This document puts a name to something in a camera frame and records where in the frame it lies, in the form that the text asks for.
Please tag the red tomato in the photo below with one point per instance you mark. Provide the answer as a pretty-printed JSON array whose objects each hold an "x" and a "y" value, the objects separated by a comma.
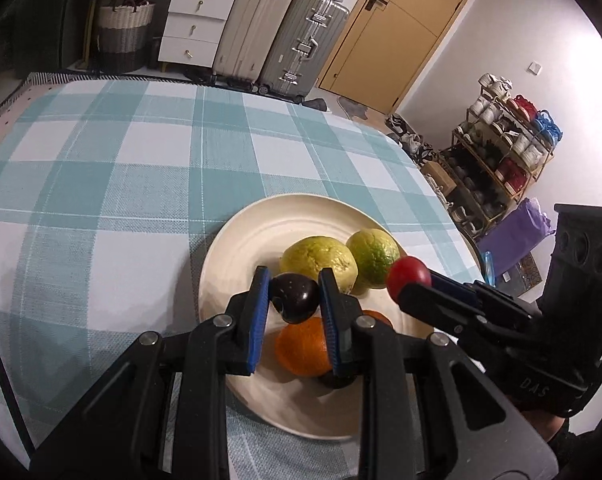
[{"x": 407, "y": 276}]

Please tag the pile of shoes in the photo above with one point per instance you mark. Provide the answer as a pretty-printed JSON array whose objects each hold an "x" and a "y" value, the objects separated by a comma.
[{"x": 408, "y": 137}]

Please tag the shoe rack with shoes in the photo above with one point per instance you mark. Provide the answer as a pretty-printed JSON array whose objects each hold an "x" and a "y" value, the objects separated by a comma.
[{"x": 506, "y": 160}]

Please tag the cardboard box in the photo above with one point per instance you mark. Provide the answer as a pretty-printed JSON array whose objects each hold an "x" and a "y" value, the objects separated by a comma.
[{"x": 438, "y": 177}]

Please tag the wooden door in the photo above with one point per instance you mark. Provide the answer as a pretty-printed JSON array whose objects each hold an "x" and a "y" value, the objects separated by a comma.
[{"x": 401, "y": 30}]

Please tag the grey floor mat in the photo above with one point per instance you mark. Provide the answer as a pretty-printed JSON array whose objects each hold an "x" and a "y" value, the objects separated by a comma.
[{"x": 353, "y": 109}]

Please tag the white light switch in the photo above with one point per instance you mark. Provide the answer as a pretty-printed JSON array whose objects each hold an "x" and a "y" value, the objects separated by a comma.
[{"x": 535, "y": 67}]

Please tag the blue plastic packet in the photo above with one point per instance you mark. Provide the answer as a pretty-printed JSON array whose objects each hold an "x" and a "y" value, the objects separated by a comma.
[{"x": 489, "y": 267}]

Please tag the beige suitcase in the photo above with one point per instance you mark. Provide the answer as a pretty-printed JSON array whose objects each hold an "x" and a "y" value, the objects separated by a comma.
[{"x": 251, "y": 30}]

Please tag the person's right forearm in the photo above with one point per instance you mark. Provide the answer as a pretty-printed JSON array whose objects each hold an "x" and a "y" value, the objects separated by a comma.
[{"x": 586, "y": 452}]

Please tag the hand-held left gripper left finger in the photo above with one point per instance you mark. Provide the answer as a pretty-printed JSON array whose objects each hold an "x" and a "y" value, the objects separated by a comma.
[{"x": 260, "y": 320}]

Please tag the orange tangerine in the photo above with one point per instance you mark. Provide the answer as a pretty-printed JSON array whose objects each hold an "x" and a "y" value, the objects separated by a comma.
[
  {"x": 301, "y": 347},
  {"x": 378, "y": 319}
]

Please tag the green lime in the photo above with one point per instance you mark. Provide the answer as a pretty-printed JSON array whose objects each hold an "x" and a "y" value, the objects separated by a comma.
[{"x": 373, "y": 255}]

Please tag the purple bag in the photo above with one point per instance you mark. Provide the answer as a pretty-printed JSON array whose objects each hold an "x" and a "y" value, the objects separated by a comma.
[{"x": 516, "y": 232}]

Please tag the dark plum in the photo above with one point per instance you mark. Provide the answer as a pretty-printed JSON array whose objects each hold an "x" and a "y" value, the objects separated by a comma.
[{"x": 295, "y": 297}]

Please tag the white drawer cabinet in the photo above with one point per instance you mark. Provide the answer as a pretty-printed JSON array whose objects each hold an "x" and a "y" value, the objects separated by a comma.
[{"x": 196, "y": 15}]

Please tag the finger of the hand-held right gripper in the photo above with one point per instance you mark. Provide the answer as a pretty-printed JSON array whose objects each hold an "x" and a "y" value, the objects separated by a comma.
[
  {"x": 441, "y": 312},
  {"x": 481, "y": 295}
]

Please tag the woven laundry basket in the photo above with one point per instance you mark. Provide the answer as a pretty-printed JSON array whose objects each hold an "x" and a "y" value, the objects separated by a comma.
[{"x": 123, "y": 35}]

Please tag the dark slipper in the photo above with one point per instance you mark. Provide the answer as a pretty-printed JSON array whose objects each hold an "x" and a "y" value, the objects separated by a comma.
[{"x": 315, "y": 105}]

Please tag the cream round plate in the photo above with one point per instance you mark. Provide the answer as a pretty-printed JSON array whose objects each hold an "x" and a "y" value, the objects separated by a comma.
[{"x": 236, "y": 260}]

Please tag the yellow-green guava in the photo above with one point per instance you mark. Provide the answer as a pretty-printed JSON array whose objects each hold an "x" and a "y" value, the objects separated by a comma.
[{"x": 318, "y": 260}]

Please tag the silver suitcase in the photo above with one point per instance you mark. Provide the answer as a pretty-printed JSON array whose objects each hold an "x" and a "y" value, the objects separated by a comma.
[{"x": 301, "y": 50}]

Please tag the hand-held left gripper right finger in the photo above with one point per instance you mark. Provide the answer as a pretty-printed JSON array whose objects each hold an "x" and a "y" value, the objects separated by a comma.
[{"x": 331, "y": 322}]

